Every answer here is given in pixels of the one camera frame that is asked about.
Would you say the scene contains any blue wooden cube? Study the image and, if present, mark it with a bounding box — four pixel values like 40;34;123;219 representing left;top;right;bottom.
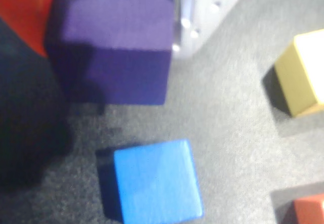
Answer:
95;138;205;224

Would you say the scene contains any orange wooden cube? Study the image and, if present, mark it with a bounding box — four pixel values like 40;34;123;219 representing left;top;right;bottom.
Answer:
293;193;324;224

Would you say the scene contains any purple wooden cube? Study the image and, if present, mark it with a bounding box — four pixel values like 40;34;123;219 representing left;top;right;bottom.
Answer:
45;0;176;106

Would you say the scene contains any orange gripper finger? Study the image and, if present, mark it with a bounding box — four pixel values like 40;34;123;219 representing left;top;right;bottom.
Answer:
0;0;57;58

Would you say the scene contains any dark grey desk mat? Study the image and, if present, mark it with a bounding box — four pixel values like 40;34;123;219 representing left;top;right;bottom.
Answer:
0;0;324;224

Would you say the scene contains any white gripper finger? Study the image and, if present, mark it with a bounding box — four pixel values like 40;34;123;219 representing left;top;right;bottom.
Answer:
172;0;254;59

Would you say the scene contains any yellow wooden cube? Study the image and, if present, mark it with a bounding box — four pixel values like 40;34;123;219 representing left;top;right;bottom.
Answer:
274;28;324;119

